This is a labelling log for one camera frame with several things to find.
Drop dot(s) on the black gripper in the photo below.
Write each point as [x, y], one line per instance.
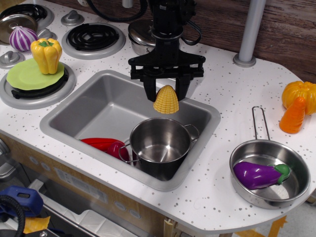
[167, 60]

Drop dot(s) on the yellow toy corn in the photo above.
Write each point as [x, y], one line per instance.
[166, 101]

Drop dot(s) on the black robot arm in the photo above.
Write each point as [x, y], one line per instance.
[169, 18]

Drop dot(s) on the lidded steel pot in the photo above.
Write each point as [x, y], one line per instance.
[140, 35]

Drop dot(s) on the steel pot in sink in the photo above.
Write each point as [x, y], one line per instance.
[160, 145]

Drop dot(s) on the grey toy sink basin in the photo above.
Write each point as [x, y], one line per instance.
[110, 105]

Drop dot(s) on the steel pot lid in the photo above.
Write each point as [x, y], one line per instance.
[9, 23]

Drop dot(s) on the red toy chili pepper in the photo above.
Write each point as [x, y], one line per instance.
[110, 146]

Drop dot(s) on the back right stove burner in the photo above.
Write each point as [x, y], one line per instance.
[92, 41]

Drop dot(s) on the grey support pole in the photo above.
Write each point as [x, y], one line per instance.
[245, 58]

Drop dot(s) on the grey stove knob top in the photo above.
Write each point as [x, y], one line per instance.
[73, 18]

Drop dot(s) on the grey stove knob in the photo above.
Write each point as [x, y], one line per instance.
[10, 59]
[46, 34]
[73, 18]

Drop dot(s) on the steel frying pan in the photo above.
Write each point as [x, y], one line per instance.
[266, 152]

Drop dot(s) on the purple toy eggplant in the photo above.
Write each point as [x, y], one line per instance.
[255, 176]

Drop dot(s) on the yellow toy bell pepper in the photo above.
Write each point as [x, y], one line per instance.
[47, 53]

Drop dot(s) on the orange toy pumpkin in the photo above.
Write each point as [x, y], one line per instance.
[296, 89]

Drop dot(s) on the orange toy carrot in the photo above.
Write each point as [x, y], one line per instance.
[293, 118]

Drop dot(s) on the grey stove knob middle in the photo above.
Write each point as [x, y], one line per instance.
[46, 34]

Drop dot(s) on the back left stove burner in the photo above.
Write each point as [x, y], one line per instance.
[43, 15]

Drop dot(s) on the green toy plate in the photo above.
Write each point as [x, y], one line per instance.
[26, 75]

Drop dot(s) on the toy oven door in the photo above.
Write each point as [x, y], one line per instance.
[97, 209]

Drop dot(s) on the purple striped toy onion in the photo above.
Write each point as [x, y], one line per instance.
[21, 38]

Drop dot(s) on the grey stove knob left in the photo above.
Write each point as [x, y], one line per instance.
[10, 59]

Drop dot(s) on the yellow tape piece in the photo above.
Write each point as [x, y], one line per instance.
[34, 224]

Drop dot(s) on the blue clamp handle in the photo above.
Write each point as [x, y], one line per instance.
[29, 199]

